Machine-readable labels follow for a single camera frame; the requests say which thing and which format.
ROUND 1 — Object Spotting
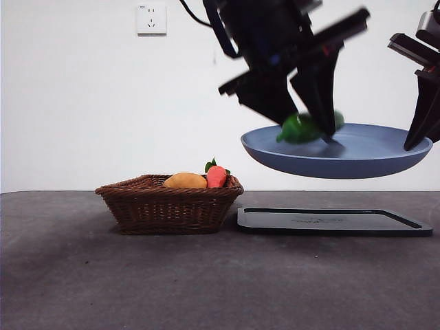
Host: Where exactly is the green pepper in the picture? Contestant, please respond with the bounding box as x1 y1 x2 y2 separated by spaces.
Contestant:
276 109 345 144

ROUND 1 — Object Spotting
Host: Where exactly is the orange carrot with green top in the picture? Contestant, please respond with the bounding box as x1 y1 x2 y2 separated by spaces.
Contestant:
205 157 232 188

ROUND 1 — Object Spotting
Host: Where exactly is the pale grey camera box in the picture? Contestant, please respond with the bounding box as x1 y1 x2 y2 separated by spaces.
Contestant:
415 9 440 39

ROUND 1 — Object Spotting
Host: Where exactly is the light blue round plate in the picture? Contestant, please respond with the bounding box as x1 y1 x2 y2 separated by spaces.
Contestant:
240 122 434 179

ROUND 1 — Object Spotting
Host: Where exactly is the black rectangular tray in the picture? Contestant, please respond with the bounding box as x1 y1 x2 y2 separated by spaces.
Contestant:
236 207 433 238

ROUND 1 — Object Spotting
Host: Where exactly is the white wall socket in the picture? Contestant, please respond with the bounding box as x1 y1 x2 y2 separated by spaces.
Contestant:
136 3 168 36

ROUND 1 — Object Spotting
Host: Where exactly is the black cable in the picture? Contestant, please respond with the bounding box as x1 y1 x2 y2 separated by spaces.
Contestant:
178 0 211 28

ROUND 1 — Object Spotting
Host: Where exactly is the brown wicker basket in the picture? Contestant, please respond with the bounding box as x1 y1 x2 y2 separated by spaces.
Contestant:
95 174 245 237

